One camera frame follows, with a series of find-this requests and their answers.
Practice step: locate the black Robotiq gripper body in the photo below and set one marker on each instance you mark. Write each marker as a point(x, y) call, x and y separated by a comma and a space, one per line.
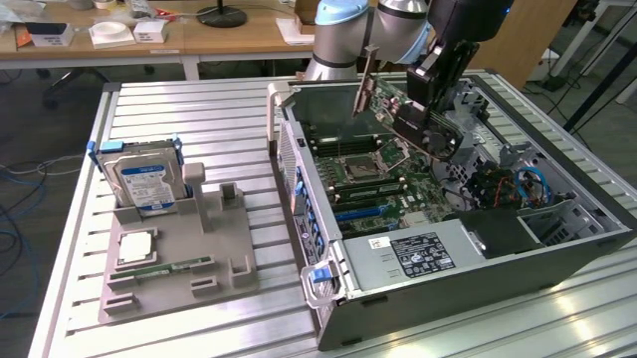
point(467, 18)

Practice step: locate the Nvidia graphics card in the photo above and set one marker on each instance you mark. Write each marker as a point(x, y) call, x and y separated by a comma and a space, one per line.
point(387, 100)

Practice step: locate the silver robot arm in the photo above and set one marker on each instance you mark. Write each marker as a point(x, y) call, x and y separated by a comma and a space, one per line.
point(338, 41)

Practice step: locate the wooden cabinet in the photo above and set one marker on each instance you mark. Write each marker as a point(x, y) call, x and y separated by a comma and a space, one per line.
point(531, 37)

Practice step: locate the metal socket cover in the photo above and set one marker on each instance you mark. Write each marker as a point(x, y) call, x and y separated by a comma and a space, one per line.
point(395, 154)

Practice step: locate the silver perforated drive cage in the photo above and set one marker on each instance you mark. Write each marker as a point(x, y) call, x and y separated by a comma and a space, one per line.
point(476, 149)

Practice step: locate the thin metal locking lever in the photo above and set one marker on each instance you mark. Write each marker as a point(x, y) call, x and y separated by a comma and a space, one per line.
point(339, 143)

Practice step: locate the CPU socket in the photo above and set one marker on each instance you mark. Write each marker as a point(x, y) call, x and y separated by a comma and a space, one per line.
point(362, 169)

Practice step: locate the green Dell motherboard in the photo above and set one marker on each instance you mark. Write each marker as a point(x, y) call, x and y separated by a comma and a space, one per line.
point(398, 186)

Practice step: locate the black slanted pole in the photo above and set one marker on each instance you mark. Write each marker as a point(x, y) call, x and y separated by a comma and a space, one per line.
point(597, 71)

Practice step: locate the RAM stick with white label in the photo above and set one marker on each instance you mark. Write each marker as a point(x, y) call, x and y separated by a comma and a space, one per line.
point(372, 190)

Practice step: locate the white paper stack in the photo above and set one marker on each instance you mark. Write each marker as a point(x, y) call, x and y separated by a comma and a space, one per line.
point(294, 33)

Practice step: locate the silver chipset heatsink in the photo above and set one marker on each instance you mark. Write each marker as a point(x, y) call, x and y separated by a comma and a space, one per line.
point(418, 219)

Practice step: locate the blue expansion slot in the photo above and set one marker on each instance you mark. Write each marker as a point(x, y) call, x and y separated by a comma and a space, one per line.
point(360, 213)

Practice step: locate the wooden desk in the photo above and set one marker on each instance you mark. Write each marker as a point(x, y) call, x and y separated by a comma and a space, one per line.
point(75, 52)
point(223, 41)

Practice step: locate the black round lamp base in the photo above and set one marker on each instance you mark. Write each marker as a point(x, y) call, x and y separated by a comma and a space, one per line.
point(220, 18)

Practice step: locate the silver metal disk bay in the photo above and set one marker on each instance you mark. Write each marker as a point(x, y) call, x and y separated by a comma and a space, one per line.
point(562, 220)

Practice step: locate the grey power supply unit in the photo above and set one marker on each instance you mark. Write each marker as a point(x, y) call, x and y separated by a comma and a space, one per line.
point(367, 257)

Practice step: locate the blue plastic latch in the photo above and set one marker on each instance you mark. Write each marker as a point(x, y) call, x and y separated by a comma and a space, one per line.
point(319, 276)

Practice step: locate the small red item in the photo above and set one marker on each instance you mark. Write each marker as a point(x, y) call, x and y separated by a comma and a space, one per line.
point(165, 13)

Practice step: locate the small white box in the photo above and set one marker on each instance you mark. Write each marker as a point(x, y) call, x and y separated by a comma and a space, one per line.
point(149, 33)

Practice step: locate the grey open PC case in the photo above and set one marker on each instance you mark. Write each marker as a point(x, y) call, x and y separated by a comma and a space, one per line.
point(447, 298)

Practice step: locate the grey plastic parts rack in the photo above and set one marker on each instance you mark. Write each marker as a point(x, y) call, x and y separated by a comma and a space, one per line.
point(219, 253)

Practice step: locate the hard disk with blue caddy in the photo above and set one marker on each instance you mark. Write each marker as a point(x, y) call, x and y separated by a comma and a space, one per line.
point(144, 182)

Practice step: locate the white square holder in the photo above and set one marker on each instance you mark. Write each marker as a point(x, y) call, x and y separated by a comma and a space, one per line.
point(111, 35)

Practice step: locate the white tape roll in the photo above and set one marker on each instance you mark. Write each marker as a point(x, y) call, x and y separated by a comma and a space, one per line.
point(105, 3)

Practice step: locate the black office chair base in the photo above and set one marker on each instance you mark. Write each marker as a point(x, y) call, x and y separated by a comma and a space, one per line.
point(75, 80)

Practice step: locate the green RAM stick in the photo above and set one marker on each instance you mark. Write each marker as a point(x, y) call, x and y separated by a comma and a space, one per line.
point(164, 268)

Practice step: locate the silver CPU chip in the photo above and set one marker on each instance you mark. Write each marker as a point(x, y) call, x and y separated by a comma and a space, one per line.
point(136, 248)

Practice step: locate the grey cup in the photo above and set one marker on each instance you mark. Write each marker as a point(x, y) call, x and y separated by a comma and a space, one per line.
point(80, 4)

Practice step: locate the white box with black top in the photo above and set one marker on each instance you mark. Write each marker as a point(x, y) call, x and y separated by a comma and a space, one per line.
point(49, 35)

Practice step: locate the clear plastic bag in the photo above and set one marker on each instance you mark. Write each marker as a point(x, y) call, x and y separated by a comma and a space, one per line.
point(20, 9)

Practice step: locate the white table frame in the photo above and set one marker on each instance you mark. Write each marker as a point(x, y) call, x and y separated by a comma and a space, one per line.
point(571, 37)

